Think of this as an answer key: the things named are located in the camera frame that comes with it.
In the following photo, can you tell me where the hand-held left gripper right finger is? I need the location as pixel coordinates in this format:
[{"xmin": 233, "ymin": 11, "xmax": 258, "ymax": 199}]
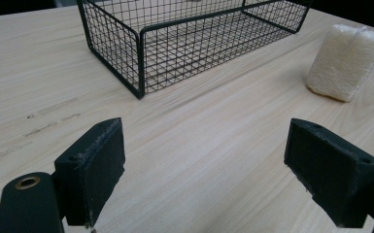
[{"xmin": 284, "ymin": 117, "xmax": 374, "ymax": 229}]

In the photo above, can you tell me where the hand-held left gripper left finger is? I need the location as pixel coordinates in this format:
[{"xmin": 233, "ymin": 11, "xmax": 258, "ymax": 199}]
[{"xmin": 53, "ymin": 116, "xmax": 126, "ymax": 228}]

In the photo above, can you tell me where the white loofah sponge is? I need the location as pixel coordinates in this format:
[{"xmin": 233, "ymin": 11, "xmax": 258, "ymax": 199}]
[{"xmin": 305, "ymin": 23, "xmax": 374, "ymax": 103}]

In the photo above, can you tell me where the black wire mesh basket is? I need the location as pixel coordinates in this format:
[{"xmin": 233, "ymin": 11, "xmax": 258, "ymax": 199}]
[{"xmin": 76, "ymin": 0, "xmax": 312, "ymax": 100}]

